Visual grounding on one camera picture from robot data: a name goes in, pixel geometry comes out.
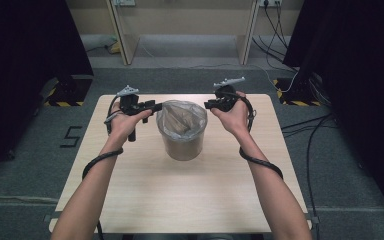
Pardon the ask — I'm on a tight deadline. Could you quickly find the white wall socket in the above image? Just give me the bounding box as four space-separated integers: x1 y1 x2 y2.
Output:
259 0 283 8

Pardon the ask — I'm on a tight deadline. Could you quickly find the clear plastic bag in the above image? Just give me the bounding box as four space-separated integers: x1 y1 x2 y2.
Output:
155 99 209 145

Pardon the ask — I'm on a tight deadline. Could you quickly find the person's left hand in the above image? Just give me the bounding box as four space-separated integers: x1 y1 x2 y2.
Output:
108 101 153 148

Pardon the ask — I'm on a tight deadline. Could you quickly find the left hand-held gripper black cable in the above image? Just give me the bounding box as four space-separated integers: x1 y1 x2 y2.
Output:
81 95 124 240

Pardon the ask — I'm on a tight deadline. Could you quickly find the person's right hand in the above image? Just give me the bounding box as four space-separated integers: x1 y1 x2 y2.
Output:
210 91 252 138

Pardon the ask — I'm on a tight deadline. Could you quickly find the black yellow striped stand base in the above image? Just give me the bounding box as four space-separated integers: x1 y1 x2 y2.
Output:
272 77 323 107
43 75 94 108

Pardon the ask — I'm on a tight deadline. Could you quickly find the transparent brown plastic bin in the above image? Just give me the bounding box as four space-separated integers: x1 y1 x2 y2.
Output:
156 99 209 162

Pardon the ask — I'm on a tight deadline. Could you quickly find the right hand-held gripper black cable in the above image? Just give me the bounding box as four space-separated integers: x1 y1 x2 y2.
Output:
238 94 284 181

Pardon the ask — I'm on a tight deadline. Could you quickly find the black power cable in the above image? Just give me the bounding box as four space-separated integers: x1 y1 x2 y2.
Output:
263 3 289 51
251 35 299 73

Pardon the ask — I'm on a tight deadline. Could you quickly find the long black floor cable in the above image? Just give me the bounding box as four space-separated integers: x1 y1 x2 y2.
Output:
305 114 334 221

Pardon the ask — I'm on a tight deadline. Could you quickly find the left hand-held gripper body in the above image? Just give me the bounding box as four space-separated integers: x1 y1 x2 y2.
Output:
116 85 148 143

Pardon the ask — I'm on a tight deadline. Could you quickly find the beige wooden desk frame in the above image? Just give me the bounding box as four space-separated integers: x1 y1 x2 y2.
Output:
105 0 260 66

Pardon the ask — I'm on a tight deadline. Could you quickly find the black curtain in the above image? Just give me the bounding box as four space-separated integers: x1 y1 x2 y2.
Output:
283 0 384 231
0 0 94 183

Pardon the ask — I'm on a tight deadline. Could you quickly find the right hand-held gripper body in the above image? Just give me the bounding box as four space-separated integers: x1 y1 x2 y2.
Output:
213 76 247 113

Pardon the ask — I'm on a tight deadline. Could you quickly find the hand-held gripper black cable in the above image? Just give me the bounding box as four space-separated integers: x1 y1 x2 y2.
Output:
81 95 124 240
238 94 284 181

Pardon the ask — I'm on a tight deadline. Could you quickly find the small yellow object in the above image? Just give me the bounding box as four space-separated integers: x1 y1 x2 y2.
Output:
108 41 122 55

